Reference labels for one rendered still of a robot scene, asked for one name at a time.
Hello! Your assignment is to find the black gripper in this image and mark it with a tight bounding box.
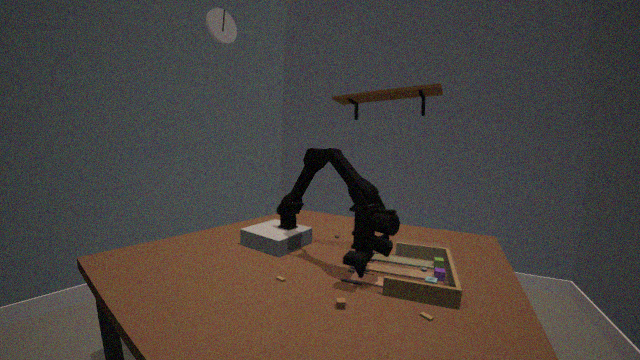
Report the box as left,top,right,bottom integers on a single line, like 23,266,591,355
343,228,374,278

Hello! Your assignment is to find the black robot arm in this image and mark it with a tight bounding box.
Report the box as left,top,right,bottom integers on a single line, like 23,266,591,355
276,148,400,257

